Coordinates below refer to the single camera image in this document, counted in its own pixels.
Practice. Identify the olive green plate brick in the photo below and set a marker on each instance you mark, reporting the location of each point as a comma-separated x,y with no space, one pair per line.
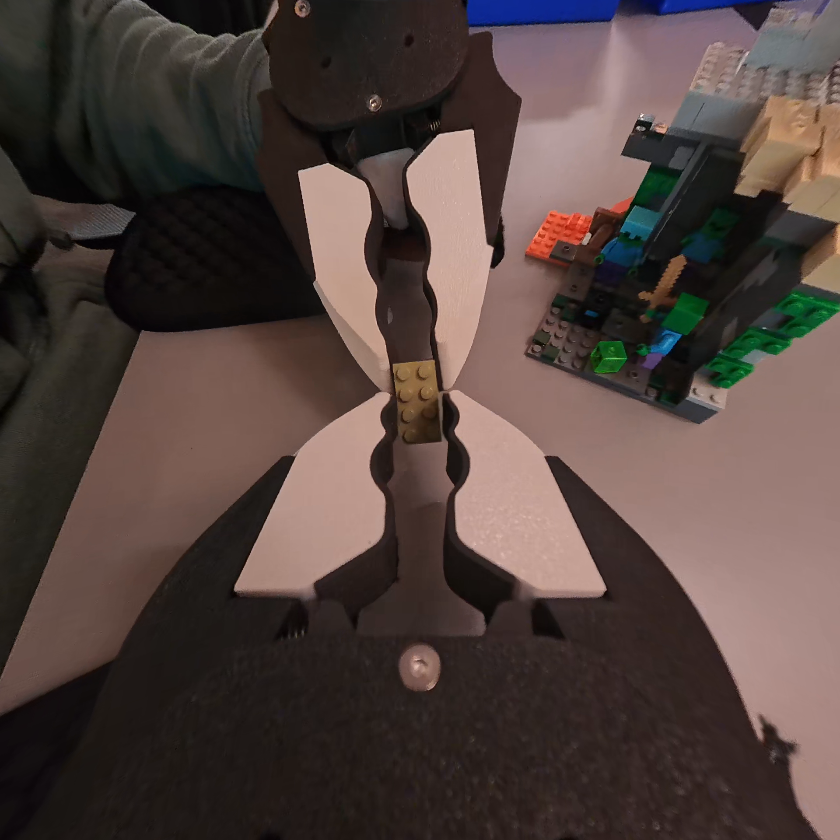
418,403

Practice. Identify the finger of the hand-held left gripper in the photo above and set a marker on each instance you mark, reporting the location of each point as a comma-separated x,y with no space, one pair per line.
334,249
456,229

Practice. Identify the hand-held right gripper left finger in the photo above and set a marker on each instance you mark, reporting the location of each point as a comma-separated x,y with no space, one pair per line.
315,525

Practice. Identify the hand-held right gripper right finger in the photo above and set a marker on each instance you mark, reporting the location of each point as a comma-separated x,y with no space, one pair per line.
525,525

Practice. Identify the person's left forearm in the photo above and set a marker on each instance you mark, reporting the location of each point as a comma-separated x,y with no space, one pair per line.
131,98

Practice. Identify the toy brick model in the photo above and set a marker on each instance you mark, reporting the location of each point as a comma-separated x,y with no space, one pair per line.
689,262

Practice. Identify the person's left hand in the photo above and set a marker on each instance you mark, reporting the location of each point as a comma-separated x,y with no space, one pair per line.
401,244

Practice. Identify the blue plastic bin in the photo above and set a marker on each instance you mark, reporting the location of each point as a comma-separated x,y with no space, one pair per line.
709,5
544,10

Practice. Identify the grey desk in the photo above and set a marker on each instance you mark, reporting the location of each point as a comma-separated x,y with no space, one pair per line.
197,426

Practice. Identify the black chair armrest pad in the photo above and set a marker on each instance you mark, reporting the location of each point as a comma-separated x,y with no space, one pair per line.
197,262

